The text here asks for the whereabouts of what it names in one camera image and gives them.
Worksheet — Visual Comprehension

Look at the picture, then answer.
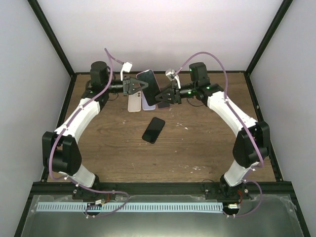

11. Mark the black phone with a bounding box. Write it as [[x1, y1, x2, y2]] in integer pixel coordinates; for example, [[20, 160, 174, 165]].
[[158, 101, 170, 109], [142, 117, 165, 144]]

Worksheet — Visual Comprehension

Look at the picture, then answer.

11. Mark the black front frame rail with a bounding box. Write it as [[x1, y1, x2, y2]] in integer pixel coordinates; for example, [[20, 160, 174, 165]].
[[32, 181, 293, 198]]

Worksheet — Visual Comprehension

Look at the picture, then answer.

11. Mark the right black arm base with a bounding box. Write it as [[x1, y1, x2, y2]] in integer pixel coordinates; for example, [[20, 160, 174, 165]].
[[200, 174, 245, 200]]

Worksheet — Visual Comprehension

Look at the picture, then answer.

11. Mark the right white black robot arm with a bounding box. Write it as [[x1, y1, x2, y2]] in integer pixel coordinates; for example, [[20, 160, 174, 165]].
[[155, 62, 271, 199]]

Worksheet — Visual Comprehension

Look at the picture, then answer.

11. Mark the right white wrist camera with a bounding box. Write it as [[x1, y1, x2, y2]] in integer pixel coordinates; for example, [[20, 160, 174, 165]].
[[165, 69, 181, 89]]

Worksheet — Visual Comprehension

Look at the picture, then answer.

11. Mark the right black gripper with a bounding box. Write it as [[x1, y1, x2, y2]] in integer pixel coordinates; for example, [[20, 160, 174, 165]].
[[156, 81, 198, 105]]

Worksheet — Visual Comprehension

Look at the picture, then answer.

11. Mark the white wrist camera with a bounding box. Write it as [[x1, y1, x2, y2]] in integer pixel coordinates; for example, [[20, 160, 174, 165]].
[[120, 62, 133, 81], [165, 69, 181, 89]]

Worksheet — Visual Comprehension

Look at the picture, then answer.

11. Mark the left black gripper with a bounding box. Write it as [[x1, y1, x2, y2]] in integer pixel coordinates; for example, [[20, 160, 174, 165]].
[[103, 76, 148, 97]]

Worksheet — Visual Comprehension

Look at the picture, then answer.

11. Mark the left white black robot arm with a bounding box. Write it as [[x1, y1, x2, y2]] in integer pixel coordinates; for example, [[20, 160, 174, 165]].
[[42, 61, 148, 199]]

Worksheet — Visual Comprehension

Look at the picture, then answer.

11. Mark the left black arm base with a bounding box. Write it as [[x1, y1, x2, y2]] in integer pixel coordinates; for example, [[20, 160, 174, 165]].
[[73, 182, 118, 200]]

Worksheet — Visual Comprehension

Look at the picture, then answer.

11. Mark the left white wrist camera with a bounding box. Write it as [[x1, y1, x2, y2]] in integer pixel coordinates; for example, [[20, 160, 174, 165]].
[[120, 62, 133, 81]]

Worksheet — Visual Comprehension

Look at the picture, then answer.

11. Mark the lilac phone case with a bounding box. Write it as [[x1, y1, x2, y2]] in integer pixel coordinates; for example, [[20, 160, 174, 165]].
[[142, 95, 156, 111]]

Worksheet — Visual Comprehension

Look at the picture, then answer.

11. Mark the clear plastic sheet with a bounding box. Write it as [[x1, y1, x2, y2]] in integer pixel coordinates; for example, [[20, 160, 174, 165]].
[[21, 195, 303, 237]]

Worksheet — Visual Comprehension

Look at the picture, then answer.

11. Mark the light blue slotted strip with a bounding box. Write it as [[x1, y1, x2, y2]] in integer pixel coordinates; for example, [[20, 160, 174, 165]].
[[36, 202, 223, 213]]

